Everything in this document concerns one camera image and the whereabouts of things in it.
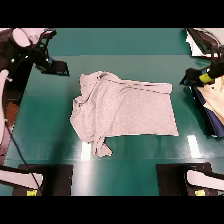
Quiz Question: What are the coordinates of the heap of clothes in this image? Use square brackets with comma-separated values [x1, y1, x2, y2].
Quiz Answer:
[184, 27, 224, 60]

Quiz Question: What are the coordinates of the navy blue garment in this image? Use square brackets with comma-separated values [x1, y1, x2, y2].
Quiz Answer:
[191, 84, 224, 138]

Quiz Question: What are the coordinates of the pale pink T-shirt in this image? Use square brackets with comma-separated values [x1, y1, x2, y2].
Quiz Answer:
[69, 70, 180, 158]

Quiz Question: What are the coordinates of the cream garment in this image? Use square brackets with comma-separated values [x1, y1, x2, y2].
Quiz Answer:
[199, 77, 224, 122]

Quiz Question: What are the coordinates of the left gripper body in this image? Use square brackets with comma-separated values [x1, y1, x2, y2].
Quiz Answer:
[32, 57, 71, 77]

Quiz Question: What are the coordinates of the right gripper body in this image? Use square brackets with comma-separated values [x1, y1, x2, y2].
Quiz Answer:
[179, 65, 222, 88]

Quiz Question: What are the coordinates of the black cable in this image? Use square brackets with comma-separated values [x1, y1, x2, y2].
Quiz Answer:
[2, 98, 46, 197]

